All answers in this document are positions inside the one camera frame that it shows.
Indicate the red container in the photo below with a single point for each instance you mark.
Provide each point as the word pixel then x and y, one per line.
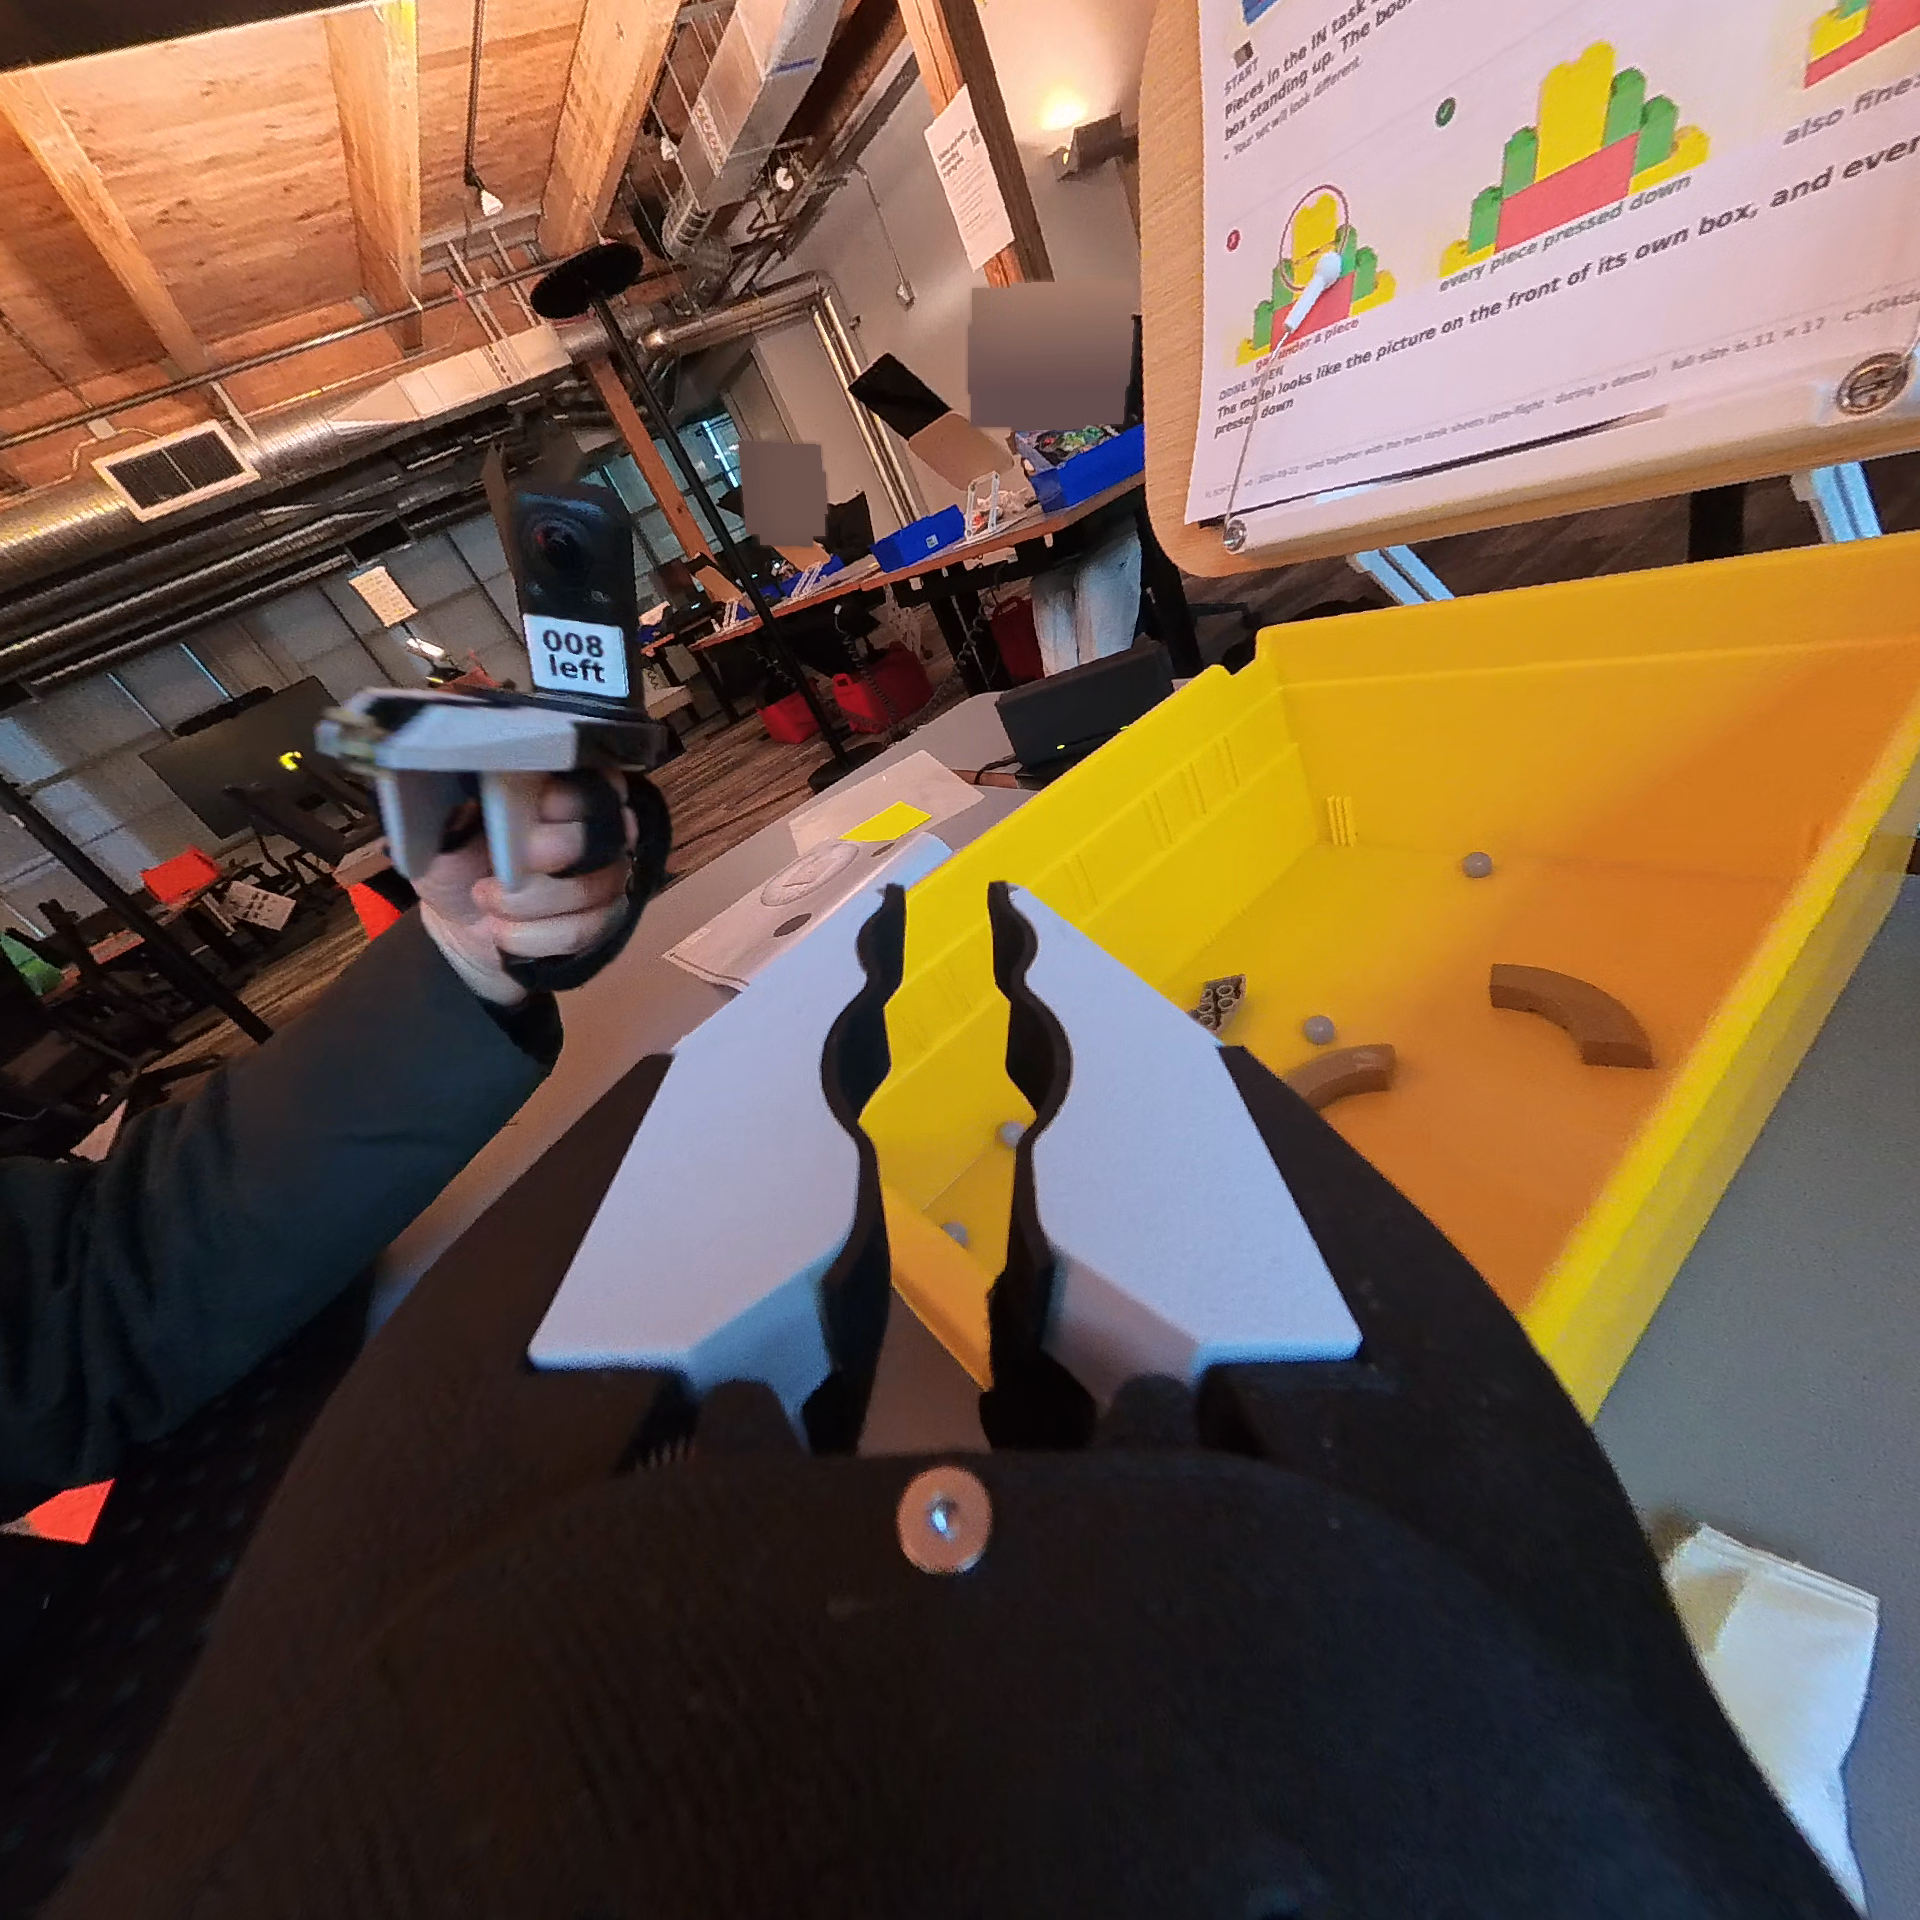
pixel 790 720
pixel 886 693
pixel 1015 638

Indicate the wooden top work table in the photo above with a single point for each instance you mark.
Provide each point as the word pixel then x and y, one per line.
pixel 972 547

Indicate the black dotted mat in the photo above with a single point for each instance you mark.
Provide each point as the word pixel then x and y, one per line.
pixel 92 1647

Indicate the black tablet on stand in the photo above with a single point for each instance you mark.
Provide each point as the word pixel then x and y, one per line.
pixel 898 398

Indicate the ceiling air vent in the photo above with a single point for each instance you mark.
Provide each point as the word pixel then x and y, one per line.
pixel 177 470

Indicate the white paper sign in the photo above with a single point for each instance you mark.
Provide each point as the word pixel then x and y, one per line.
pixel 380 595
pixel 966 181

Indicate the person's left hand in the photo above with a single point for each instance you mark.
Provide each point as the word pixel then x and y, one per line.
pixel 560 901

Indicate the black power box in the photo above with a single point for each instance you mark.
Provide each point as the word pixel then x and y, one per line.
pixel 1078 703

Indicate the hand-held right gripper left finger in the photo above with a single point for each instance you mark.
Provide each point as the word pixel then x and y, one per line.
pixel 718 1185

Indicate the black monitor screen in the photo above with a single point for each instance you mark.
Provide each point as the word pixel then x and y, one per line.
pixel 225 765

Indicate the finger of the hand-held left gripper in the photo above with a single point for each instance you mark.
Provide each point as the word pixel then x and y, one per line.
pixel 465 738

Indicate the yellow sticky note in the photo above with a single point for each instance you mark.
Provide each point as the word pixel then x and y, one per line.
pixel 891 822

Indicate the open instruction booklet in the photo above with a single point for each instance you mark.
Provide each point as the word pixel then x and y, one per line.
pixel 780 915

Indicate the scattered loose toy bricks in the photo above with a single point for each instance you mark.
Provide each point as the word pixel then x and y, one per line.
pixel 1574 1015

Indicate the yellow plastic bin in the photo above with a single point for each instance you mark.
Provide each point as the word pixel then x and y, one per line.
pixel 1503 720

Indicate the printed paper sheet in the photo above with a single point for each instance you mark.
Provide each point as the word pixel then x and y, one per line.
pixel 1503 331

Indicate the metal air duct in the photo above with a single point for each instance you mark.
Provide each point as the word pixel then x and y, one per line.
pixel 296 452

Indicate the blue plastic bin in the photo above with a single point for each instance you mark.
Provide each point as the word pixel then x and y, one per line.
pixel 1093 466
pixel 920 539

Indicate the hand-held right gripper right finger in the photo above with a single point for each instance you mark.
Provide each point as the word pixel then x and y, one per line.
pixel 1185 1185

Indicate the clear plastic sheet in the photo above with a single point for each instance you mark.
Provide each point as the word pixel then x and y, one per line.
pixel 898 779

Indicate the orange traffic cone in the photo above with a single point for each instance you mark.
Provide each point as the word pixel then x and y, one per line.
pixel 375 915

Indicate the person's left forearm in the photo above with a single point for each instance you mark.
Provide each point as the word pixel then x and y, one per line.
pixel 225 1199

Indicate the white paper napkin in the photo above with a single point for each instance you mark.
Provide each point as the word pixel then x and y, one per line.
pixel 1783 1681

